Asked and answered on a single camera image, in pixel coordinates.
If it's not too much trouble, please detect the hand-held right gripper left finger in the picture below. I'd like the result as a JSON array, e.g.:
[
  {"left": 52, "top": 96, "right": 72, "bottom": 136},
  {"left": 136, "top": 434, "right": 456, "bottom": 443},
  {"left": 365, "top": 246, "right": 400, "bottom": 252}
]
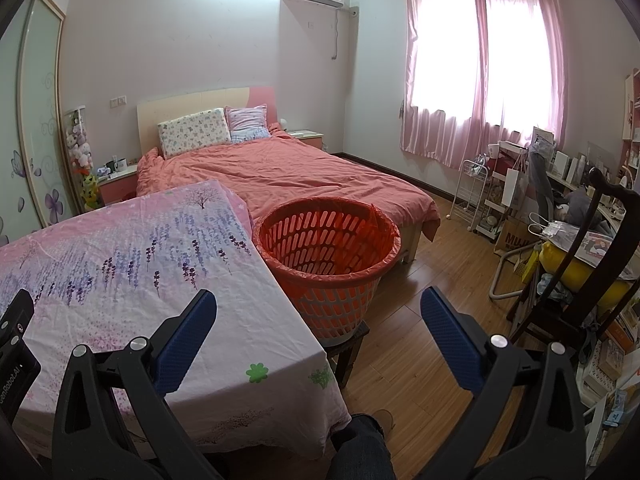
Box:
[{"left": 52, "top": 287, "right": 219, "bottom": 480}]

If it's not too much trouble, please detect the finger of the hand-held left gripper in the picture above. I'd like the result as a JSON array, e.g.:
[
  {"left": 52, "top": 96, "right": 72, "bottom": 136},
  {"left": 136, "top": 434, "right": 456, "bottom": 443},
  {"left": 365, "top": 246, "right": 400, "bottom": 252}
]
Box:
[{"left": 0, "top": 289, "right": 35, "bottom": 356}]

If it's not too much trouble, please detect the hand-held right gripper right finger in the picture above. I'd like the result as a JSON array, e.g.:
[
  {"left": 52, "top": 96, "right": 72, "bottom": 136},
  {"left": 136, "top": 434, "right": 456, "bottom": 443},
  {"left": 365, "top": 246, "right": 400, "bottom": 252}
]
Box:
[{"left": 420, "top": 286, "right": 588, "bottom": 480}]

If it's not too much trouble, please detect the orange plastic basket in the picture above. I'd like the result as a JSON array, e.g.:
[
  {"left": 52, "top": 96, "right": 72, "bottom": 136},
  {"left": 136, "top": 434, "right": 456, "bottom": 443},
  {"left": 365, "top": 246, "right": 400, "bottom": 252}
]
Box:
[{"left": 251, "top": 197, "right": 402, "bottom": 346}]

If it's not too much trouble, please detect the pink floral tablecloth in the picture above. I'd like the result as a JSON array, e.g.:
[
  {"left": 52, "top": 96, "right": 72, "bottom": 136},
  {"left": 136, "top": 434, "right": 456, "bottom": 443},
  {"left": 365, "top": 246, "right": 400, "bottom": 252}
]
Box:
[{"left": 0, "top": 180, "right": 351, "bottom": 461}]

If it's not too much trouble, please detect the dark wooden stool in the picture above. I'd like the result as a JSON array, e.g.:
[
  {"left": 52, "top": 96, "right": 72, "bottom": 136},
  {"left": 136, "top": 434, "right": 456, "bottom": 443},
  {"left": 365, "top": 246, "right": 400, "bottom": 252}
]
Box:
[{"left": 322, "top": 322, "right": 371, "bottom": 388}]

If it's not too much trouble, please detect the brown shoe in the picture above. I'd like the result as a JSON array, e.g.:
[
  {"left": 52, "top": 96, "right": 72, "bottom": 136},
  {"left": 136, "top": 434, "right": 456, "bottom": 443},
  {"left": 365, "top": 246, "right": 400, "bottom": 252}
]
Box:
[{"left": 370, "top": 408, "right": 396, "bottom": 433}]

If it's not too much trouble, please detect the brown paper bag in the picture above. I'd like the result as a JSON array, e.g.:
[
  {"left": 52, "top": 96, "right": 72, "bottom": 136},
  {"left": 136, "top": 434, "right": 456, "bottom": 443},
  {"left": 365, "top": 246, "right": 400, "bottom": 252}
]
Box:
[{"left": 494, "top": 215, "right": 538, "bottom": 261}]

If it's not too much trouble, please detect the yellow cushion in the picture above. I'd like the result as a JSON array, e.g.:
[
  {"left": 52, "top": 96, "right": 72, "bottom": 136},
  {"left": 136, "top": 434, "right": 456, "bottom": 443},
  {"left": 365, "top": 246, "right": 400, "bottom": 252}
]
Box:
[{"left": 540, "top": 240, "right": 636, "bottom": 301}]

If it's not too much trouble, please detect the person's leg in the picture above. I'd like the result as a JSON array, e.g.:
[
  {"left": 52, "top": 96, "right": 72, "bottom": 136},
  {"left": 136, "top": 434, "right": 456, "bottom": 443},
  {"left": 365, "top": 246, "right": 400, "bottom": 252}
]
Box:
[{"left": 327, "top": 414, "right": 396, "bottom": 480}]

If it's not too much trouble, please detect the green plush toy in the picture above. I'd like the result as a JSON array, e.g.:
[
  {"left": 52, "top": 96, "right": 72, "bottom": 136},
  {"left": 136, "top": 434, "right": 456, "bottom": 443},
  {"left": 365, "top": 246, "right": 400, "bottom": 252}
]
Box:
[{"left": 81, "top": 172, "right": 102, "bottom": 209}]

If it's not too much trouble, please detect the white plastic bag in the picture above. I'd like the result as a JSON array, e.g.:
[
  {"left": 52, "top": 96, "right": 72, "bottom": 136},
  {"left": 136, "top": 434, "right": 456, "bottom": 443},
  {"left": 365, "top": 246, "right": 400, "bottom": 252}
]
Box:
[{"left": 529, "top": 212, "right": 581, "bottom": 246}]

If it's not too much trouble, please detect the pink nightstand with mug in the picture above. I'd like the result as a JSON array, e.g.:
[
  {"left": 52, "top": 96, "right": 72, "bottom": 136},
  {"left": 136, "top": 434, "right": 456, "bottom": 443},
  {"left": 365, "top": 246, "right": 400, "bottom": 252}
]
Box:
[{"left": 97, "top": 165, "right": 140, "bottom": 206}]

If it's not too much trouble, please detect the white paper bag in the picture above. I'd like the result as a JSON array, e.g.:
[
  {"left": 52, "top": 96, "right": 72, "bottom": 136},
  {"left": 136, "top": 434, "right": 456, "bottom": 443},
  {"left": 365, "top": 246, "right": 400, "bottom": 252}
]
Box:
[{"left": 501, "top": 167, "right": 526, "bottom": 208}]

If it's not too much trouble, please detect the printed magazine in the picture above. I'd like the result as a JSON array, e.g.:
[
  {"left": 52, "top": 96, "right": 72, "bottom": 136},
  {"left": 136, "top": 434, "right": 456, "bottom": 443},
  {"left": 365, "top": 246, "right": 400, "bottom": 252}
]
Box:
[{"left": 575, "top": 230, "right": 640, "bottom": 266}]

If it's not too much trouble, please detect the clear tube of plush toys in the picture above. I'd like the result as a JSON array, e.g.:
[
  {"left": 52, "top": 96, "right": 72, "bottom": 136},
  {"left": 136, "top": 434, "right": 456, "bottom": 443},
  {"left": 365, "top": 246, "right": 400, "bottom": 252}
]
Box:
[{"left": 62, "top": 106, "right": 93, "bottom": 171}]

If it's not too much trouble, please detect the salmon duvet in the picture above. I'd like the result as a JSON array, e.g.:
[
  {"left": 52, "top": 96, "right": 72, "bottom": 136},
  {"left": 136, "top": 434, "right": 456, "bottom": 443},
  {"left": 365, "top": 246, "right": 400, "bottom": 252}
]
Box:
[{"left": 136, "top": 135, "right": 441, "bottom": 246}]

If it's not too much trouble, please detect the white shelving cart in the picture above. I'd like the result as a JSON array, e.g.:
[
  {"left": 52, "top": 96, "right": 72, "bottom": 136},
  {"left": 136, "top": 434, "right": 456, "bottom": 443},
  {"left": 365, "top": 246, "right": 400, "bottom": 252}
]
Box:
[{"left": 477, "top": 141, "right": 531, "bottom": 241}]

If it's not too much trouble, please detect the white floral pillow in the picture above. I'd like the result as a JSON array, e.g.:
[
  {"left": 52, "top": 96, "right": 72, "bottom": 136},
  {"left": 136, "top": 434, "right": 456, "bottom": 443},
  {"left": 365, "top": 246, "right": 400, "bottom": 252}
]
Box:
[{"left": 157, "top": 107, "right": 232, "bottom": 158}]

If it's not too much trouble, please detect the floral sliding-door wardrobe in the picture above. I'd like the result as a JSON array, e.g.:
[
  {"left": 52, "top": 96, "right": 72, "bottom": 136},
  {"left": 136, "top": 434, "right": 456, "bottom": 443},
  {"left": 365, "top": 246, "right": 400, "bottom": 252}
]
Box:
[{"left": 0, "top": 0, "right": 81, "bottom": 248}]

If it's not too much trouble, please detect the pink curtain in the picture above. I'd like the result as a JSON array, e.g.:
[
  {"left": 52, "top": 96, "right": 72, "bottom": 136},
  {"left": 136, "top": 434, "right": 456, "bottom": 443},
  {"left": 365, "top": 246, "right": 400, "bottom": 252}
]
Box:
[
  {"left": 475, "top": 0, "right": 571, "bottom": 148},
  {"left": 400, "top": 0, "right": 488, "bottom": 168}
]

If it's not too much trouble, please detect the dark wooden chair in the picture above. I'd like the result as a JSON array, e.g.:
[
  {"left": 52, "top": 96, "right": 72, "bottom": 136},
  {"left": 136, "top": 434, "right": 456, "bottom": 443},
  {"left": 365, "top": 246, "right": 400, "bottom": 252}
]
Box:
[{"left": 507, "top": 166, "right": 640, "bottom": 356}]

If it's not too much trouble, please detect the pink blue striped pillow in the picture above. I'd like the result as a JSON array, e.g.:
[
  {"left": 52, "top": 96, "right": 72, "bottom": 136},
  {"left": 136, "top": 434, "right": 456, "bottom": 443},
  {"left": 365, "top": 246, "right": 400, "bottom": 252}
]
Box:
[{"left": 225, "top": 105, "right": 273, "bottom": 143}]

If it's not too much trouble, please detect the pink nightstand with book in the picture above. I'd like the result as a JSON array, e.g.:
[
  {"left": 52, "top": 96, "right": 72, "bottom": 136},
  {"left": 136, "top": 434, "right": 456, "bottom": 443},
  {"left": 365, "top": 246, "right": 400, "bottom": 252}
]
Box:
[{"left": 286, "top": 129, "right": 324, "bottom": 150}]

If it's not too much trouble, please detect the cream and pink headboard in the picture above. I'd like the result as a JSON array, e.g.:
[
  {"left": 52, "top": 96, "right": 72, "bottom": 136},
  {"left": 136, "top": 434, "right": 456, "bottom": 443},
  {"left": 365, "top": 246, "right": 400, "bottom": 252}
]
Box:
[{"left": 137, "top": 86, "right": 277, "bottom": 161}]

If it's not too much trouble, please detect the white metal tube frame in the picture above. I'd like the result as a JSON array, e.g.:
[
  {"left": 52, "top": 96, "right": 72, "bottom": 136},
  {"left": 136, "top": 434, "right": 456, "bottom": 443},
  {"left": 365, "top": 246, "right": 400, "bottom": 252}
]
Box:
[{"left": 490, "top": 250, "right": 526, "bottom": 301}]

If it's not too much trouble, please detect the wooden bed frame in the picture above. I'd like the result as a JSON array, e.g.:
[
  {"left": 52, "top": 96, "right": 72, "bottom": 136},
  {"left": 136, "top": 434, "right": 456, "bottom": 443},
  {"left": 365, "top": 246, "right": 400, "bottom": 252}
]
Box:
[{"left": 390, "top": 225, "right": 418, "bottom": 264}]

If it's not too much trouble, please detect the white wire rack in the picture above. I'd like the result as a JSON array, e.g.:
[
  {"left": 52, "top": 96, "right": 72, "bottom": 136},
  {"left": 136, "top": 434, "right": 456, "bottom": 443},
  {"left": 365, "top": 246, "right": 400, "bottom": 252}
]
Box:
[{"left": 449, "top": 159, "right": 488, "bottom": 233}]

